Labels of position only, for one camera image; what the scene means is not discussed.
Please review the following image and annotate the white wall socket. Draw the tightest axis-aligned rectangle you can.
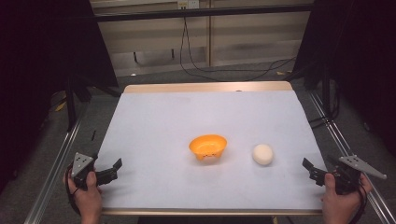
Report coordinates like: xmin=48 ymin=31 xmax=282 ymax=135
xmin=177 ymin=0 xmax=201 ymax=10

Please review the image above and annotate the white round bun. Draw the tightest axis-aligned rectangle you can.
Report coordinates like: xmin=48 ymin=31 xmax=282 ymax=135
xmin=251 ymin=143 xmax=276 ymax=166

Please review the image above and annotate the metal floor rail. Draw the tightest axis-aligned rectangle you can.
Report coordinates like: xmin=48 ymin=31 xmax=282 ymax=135
xmin=308 ymin=91 xmax=396 ymax=224
xmin=23 ymin=119 xmax=83 ymax=224

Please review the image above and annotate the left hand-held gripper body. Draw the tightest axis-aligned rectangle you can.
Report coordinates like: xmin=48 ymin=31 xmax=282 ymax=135
xmin=71 ymin=151 xmax=108 ymax=191

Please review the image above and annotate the person's right hand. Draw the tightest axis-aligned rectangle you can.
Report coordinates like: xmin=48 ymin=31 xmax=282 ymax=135
xmin=321 ymin=172 xmax=374 ymax=218

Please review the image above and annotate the black curtain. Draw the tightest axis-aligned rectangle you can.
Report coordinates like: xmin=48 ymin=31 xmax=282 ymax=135
xmin=0 ymin=0 xmax=120 ymax=194
xmin=288 ymin=0 xmax=396 ymax=158

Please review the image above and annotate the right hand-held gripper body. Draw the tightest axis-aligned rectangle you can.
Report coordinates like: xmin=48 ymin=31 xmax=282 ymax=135
xmin=325 ymin=154 xmax=389 ymax=196

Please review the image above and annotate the orange plastic bowl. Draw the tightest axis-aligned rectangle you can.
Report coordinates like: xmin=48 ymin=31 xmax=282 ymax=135
xmin=188 ymin=133 xmax=228 ymax=161

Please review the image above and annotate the person's left hand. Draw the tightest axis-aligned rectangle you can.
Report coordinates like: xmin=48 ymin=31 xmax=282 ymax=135
xmin=63 ymin=170 xmax=104 ymax=218

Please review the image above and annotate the black metal stand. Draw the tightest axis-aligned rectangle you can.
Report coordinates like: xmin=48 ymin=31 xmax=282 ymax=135
xmin=63 ymin=74 xmax=94 ymax=133

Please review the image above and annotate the black hanging wall cable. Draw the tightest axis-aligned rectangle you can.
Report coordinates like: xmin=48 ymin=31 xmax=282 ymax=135
xmin=178 ymin=16 xmax=297 ymax=83

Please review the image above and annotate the white table mat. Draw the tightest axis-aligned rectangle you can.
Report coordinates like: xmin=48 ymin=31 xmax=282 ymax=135
xmin=93 ymin=90 xmax=327 ymax=211

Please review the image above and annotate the black horizontal bar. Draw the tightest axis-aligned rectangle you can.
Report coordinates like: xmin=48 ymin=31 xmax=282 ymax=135
xmin=92 ymin=4 xmax=315 ymax=23

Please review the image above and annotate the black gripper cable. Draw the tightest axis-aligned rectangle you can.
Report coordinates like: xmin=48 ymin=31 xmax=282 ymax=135
xmin=64 ymin=163 xmax=82 ymax=217
xmin=347 ymin=181 xmax=369 ymax=224

